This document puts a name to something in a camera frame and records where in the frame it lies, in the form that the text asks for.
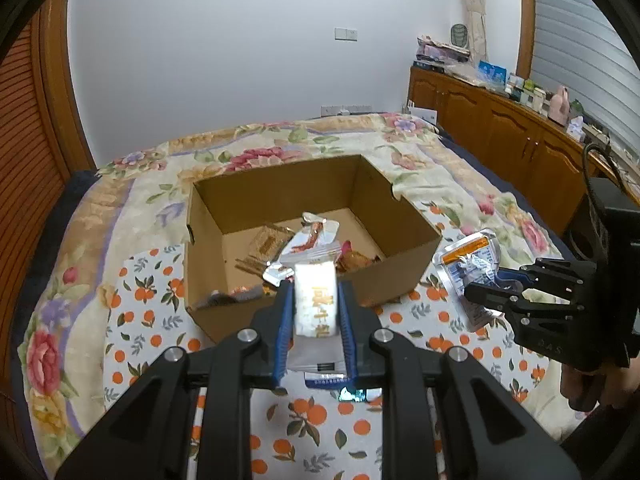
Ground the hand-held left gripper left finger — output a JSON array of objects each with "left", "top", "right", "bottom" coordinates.
[{"left": 55, "top": 280, "right": 296, "bottom": 480}]

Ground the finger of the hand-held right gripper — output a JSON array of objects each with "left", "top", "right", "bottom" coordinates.
[
  {"left": 464, "top": 281, "right": 533, "bottom": 316},
  {"left": 494, "top": 257, "right": 599, "bottom": 288}
]

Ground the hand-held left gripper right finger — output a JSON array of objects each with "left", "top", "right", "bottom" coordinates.
[{"left": 337, "top": 280, "right": 583, "bottom": 480}]

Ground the large white snack packet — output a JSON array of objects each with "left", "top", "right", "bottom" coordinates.
[{"left": 290, "top": 260, "right": 351, "bottom": 392}]

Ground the white packet with orange strip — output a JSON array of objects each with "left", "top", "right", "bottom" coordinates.
[{"left": 432, "top": 229, "right": 507, "bottom": 333}]

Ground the brown stick snack packet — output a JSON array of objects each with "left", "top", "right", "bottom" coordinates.
[{"left": 235, "top": 257, "right": 271, "bottom": 277}]

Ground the orange chicken feet snack packet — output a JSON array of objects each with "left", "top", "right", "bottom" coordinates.
[{"left": 279, "top": 220, "right": 342, "bottom": 267}]

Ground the brown cardboard box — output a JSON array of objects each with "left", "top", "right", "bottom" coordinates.
[{"left": 184, "top": 154, "right": 443, "bottom": 345}]

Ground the person's right hand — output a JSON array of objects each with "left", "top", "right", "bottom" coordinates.
[{"left": 560, "top": 354, "right": 640, "bottom": 414}]

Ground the orange fruit print cushion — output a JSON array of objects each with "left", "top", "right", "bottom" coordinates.
[{"left": 102, "top": 200, "right": 563, "bottom": 480}]

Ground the wooden cabinet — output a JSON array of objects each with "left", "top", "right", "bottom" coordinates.
[{"left": 407, "top": 65, "right": 640, "bottom": 241}]

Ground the pink bottle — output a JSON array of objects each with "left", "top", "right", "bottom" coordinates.
[{"left": 547, "top": 86, "right": 571, "bottom": 126}]

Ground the cluster of small cosmetic bottles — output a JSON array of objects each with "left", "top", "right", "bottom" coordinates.
[{"left": 505, "top": 74, "right": 548, "bottom": 111}]

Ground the floral blanket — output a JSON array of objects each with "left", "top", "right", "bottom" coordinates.
[{"left": 17, "top": 110, "right": 576, "bottom": 480}]

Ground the clear plastic bag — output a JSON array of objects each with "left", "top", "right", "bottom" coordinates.
[{"left": 450, "top": 62, "right": 496, "bottom": 89}]

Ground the blue printed box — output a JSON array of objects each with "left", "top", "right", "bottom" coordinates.
[{"left": 478, "top": 60, "right": 507, "bottom": 83}]

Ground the pile of pink papers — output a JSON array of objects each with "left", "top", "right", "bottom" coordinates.
[{"left": 415, "top": 35, "right": 473, "bottom": 69}]

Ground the bed with navy sheet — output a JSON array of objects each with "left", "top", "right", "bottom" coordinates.
[{"left": 10, "top": 110, "right": 573, "bottom": 480}]

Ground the grey window blind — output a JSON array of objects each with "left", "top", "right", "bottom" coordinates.
[{"left": 532, "top": 0, "right": 640, "bottom": 161}]

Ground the cream curtain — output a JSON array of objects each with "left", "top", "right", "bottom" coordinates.
[{"left": 457, "top": 0, "right": 489, "bottom": 61}]

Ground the louvered wooden wardrobe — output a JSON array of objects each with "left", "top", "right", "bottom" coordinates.
[{"left": 0, "top": 0, "right": 97, "bottom": 461}]

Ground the black cable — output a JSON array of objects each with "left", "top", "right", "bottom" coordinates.
[{"left": 581, "top": 142, "right": 632, "bottom": 197}]

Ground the white wall socket strip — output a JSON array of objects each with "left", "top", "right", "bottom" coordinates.
[{"left": 320, "top": 103, "right": 373, "bottom": 117}]

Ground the wooden window frame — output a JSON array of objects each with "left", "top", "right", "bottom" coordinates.
[{"left": 517, "top": 0, "right": 539, "bottom": 79}]

